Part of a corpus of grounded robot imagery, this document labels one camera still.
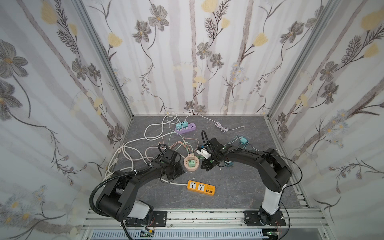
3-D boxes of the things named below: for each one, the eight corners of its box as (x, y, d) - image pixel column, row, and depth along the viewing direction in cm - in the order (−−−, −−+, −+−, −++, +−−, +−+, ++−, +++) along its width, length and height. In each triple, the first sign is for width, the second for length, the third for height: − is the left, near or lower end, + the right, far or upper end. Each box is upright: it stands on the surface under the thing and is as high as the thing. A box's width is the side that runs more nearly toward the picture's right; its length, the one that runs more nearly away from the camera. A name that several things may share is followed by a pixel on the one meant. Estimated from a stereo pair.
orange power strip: (185, 189, 86) (185, 187, 83) (187, 181, 89) (187, 179, 86) (214, 195, 84) (215, 193, 81) (215, 186, 87) (216, 185, 84)
